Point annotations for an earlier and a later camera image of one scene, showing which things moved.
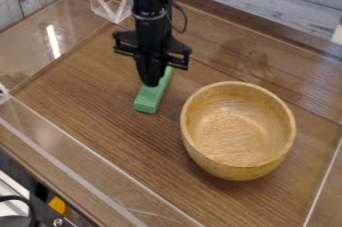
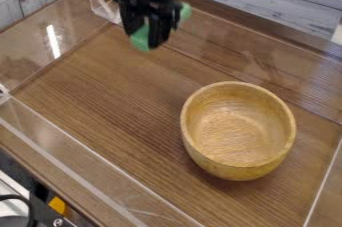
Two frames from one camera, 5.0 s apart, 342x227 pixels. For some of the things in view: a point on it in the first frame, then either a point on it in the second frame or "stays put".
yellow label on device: (58, 204) stays put
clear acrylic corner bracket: (112, 10) stays put
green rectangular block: (151, 95) -> (140, 39)
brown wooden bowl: (237, 129) stays put
